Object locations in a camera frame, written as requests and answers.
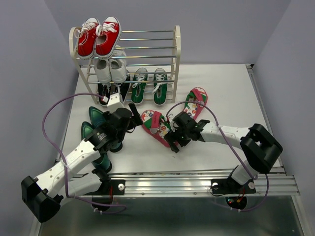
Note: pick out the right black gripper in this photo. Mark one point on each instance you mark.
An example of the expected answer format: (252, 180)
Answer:
(171, 136)

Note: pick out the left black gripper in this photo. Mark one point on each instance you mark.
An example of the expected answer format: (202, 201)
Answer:
(136, 120)

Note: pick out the pink patterned sandal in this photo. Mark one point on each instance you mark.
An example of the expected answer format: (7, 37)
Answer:
(156, 125)
(194, 99)

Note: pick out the green sneaker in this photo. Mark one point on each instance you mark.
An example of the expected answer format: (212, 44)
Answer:
(140, 79)
(159, 92)

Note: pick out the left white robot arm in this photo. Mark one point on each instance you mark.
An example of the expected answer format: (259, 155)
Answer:
(86, 168)

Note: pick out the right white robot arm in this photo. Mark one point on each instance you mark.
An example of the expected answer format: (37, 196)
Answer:
(260, 148)

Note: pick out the upper dark green leather shoe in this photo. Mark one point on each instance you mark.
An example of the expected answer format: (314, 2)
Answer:
(96, 116)

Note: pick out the dark green leather shoe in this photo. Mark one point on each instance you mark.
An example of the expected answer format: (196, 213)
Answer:
(103, 163)
(96, 116)

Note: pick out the lower dark green leather shoe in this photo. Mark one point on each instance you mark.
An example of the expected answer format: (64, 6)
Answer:
(103, 163)

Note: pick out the cream metal shoe shelf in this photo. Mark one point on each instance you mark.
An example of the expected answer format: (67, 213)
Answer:
(149, 49)

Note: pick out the right black sneaker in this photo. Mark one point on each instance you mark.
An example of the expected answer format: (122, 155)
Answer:
(122, 86)

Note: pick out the black sneaker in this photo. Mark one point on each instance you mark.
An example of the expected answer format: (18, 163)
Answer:
(122, 86)
(104, 91)

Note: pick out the left black sneaker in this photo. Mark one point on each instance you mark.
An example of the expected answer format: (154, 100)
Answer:
(104, 91)

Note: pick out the right white sneaker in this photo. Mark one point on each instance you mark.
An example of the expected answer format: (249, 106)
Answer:
(118, 66)

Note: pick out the white sneaker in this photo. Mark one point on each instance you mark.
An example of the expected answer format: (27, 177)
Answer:
(118, 66)
(101, 68)

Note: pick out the left white sneaker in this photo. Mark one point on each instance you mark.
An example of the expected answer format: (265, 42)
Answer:
(101, 68)

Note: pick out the right red sneaker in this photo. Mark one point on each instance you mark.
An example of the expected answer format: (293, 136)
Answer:
(108, 34)

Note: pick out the red sneaker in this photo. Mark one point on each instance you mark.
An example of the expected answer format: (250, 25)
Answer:
(86, 38)
(108, 34)

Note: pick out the left red sneaker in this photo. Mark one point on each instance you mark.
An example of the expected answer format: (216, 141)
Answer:
(86, 38)

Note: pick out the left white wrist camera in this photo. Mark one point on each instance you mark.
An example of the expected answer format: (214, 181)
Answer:
(114, 102)

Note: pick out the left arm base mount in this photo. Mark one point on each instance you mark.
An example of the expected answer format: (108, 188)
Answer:
(105, 194)

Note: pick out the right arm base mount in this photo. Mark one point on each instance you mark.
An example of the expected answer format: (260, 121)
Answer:
(228, 186)

